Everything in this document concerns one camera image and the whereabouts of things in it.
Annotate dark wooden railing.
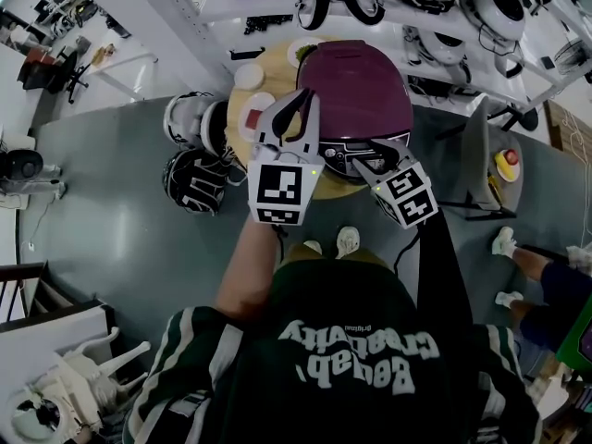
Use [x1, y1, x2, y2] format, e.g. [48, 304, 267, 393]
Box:
[0, 261, 47, 323]

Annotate dark green striped shirt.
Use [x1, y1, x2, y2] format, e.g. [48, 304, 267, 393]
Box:
[122, 256, 542, 444]

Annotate black office chair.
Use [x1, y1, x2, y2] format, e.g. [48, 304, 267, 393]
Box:
[48, 48, 92, 105]

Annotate person's left forearm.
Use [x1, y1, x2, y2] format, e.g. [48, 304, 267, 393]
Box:
[215, 217, 283, 323]

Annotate wooden pallet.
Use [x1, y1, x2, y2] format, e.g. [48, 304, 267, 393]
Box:
[543, 99, 592, 156]

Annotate pile of black small parts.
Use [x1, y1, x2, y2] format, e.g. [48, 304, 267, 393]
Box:
[243, 14, 295, 35]

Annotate person's right forearm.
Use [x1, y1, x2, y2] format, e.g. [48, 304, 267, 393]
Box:
[413, 205, 475, 327]

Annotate white plate with green food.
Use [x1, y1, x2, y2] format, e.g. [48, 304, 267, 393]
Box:
[286, 37, 327, 68]

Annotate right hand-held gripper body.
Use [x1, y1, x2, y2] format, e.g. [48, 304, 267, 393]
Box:
[372, 156, 439, 229]

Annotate grey chair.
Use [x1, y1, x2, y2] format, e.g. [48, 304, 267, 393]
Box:
[437, 94, 526, 221]

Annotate white side table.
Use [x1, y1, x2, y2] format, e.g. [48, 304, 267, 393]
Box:
[0, 301, 117, 355]

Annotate white metal shelf rack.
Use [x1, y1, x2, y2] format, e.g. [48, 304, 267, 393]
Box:
[64, 0, 592, 110]

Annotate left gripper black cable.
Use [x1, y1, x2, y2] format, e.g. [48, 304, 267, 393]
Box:
[272, 223, 290, 267]

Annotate row of strapped helmets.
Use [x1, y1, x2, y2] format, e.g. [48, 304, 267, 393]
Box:
[210, 0, 556, 82]

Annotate white ornate chair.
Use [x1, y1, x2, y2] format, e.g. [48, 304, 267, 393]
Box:
[8, 326, 152, 444]

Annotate tan shorts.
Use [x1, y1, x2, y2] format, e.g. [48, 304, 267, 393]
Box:
[281, 242, 394, 272]

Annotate round wooden table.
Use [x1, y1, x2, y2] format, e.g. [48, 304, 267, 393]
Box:
[225, 34, 385, 201]

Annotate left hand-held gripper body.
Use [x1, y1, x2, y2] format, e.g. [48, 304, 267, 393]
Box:
[247, 141, 325, 227]

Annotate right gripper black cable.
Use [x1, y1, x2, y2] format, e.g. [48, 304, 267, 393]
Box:
[392, 228, 422, 277]

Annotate white machine with black head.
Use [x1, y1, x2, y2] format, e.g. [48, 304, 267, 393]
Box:
[0, 148, 68, 210]

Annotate white round frame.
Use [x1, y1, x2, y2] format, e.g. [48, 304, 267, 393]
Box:
[8, 386, 64, 438]

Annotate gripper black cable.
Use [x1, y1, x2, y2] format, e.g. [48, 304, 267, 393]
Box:
[392, 228, 422, 277]
[272, 223, 290, 267]

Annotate black white patterned helmet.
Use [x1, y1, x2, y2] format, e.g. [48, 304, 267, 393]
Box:
[161, 148, 228, 216]

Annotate person's right white shoe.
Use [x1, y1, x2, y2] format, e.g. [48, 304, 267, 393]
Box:
[335, 226, 361, 261]

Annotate small white bowl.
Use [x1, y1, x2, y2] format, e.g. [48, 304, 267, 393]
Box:
[233, 62, 265, 91]

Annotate white long desk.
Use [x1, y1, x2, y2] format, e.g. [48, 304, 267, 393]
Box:
[87, 39, 161, 104]

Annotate purple rice cooker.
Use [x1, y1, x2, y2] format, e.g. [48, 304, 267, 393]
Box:
[295, 39, 414, 185]

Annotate black standing fan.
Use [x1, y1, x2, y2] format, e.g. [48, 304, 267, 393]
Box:
[508, 38, 592, 133]

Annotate yellow plate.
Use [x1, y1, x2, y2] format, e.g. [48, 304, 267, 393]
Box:
[493, 148, 522, 183]

